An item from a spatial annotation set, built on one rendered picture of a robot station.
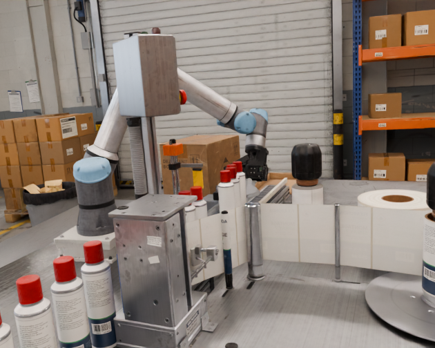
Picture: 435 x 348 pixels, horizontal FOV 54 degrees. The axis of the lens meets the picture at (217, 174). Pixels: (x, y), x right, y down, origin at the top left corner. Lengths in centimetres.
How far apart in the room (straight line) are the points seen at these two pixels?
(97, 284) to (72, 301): 7
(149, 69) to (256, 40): 449
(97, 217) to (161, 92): 54
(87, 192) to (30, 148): 367
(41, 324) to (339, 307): 58
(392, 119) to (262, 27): 193
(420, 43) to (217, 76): 235
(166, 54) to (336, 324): 70
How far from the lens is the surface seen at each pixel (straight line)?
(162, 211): 74
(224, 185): 134
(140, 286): 78
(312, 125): 542
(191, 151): 179
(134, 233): 75
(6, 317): 121
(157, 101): 105
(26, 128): 505
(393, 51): 470
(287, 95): 542
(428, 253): 94
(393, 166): 487
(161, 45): 106
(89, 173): 140
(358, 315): 95
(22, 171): 519
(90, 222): 143
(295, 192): 118
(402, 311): 95
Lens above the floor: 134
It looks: 11 degrees down
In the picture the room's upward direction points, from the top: 4 degrees counter-clockwise
